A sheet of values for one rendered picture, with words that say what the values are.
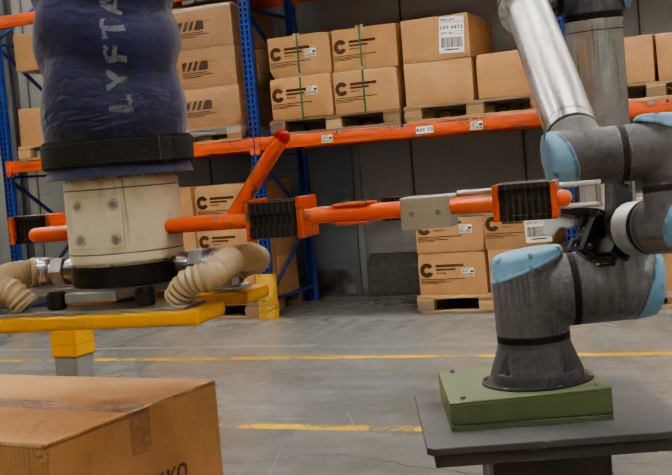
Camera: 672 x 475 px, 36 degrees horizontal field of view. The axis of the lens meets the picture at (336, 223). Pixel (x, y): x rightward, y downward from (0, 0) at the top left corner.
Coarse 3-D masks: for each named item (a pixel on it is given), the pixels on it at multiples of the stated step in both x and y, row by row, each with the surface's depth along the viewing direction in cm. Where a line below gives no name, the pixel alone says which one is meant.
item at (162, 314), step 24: (144, 288) 146; (24, 312) 151; (48, 312) 148; (72, 312) 147; (96, 312) 146; (120, 312) 145; (144, 312) 143; (168, 312) 142; (192, 312) 140; (216, 312) 146
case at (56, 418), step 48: (0, 384) 186; (48, 384) 182; (96, 384) 179; (144, 384) 175; (192, 384) 172; (0, 432) 148; (48, 432) 146; (96, 432) 148; (144, 432) 157; (192, 432) 168
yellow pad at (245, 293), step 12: (216, 288) 162; (228, 288) 161; (240, 288) 162; (252, 288) 162; (264, 288) 165; (156, 300) 162; (216, 300) 160; (228, 300) 159; (240, 300) 159; (252, 300) 160
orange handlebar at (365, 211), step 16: (560, 192) 138; (320, 208) 147; (336, 208) 146; (352, 208) 145; (368, 208) 145; (384, 208) 144; (464, 208) 141; (480, 208) 140; (64, 224) 189; (176, 224) 152; (192, 224) 152; (208, 224) 151; (224, 224) 150; (240, 224) 150; (336, 224) 146; (32, 240) 160; (48, 240) 159; (64, 240) 158
